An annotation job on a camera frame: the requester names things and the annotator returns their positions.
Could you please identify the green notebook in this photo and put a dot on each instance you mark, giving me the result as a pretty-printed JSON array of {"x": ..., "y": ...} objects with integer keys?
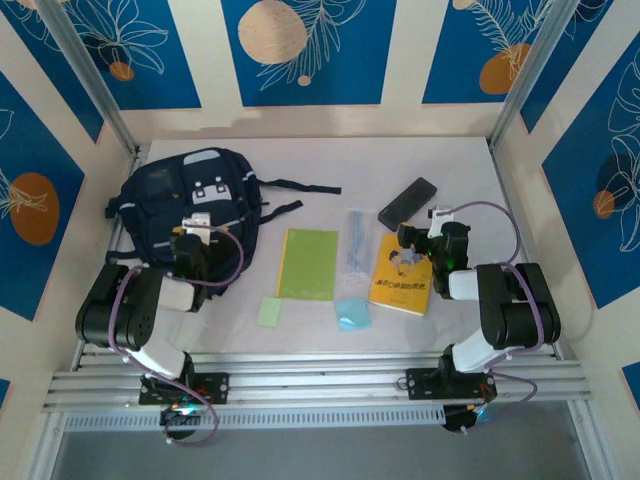
[{"x": 307, "y": 265}]

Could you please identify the black connector box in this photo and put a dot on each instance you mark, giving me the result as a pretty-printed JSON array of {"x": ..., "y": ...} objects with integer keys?
[
  {"x": 175, "y": 417},
  {"x": 457, "y": 420}
]

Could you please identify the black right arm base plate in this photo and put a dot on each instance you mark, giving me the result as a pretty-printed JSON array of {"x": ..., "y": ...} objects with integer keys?
[{"x": 420, "y": 382}]

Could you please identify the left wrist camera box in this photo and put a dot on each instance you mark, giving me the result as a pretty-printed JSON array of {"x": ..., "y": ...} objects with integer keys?
[{"x": 197, "y": 220}]

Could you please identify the aluminium frame post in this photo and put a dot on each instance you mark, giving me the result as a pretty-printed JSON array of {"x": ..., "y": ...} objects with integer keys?
[
  {"x": 96, "y": 85},
  {"x": 529, "y": 75}
]

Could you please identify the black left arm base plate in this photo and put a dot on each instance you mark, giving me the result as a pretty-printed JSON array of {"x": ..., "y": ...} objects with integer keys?
[{"x": 215, "y": 387}]

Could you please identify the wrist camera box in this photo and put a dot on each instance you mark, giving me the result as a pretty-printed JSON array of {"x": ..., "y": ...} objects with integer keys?
[
  {"x": 197, "y": 220},
  {"x": 440, "y": 215}
]

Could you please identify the aluminium table side rail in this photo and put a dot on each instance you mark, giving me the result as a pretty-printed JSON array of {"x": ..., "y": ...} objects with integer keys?
[
  {"x": 501, "y": 175},
  {"x": 136, "y": 159}
]

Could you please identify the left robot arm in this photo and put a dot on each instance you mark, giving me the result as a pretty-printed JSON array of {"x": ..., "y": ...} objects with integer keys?
[{"x": 135, "y": 310}]

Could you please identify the green sticky note pad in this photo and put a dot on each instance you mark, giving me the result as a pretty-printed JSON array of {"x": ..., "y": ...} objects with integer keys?
[{"x": 270, "y": 312}]

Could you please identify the blue sticky note pad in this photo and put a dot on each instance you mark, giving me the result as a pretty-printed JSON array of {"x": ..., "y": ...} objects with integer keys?
[{"x": 352, "y": 315}]

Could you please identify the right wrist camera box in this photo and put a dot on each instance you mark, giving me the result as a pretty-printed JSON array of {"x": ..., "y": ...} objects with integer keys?
[{"x": 440, "y": 215}]

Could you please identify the navy blue backpack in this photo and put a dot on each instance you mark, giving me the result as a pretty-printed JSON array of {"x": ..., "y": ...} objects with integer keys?
[{"x": 150, "y": 200}]

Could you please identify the aluminium mounting rail frame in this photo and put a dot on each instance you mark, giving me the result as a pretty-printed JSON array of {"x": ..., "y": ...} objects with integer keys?
[{"x": 320, "y": 380}]

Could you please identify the yellow book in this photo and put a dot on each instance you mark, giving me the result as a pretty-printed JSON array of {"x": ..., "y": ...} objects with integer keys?
[{"x": 400, "y": 295}]

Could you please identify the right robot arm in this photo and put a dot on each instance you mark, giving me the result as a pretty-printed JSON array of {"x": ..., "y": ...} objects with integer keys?
[{"x": 520, "y": 310}]

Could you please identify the black pencil case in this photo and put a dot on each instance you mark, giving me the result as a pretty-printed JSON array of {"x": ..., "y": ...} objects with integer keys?
[{"x": 407, "y": 202}]

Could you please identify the clear bag of blue pens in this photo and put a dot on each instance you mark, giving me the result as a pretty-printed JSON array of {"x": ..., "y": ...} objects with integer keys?
[{"x": 357, "y": 240}]

